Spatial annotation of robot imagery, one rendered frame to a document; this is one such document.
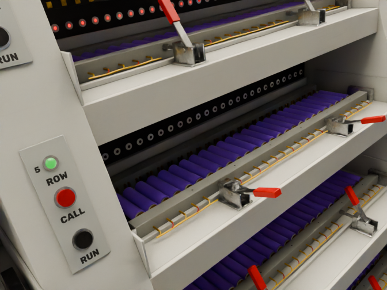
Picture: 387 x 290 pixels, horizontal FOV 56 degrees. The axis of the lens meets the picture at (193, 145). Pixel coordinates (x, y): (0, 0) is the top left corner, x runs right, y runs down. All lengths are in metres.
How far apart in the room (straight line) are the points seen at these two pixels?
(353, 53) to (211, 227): 0.52
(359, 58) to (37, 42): 0.64
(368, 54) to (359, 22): 0.10
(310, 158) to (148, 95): 0.30
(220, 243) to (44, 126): 0.25
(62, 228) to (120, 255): 0.07
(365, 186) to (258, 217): 0.38
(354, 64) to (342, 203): 0.29
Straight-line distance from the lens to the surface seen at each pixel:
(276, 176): 0.55
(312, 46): 0.62
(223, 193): 0.49
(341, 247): 0.71
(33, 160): 0.35
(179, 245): 0.44
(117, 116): 0.38
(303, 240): 0.68
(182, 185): 0.51
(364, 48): 0.83
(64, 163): 0.35
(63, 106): 0.36
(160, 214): 0.45
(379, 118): 0.64
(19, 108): 0.35
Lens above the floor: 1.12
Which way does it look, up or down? 11 degrees down
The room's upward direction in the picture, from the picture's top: 19 degrees counter-clockwise
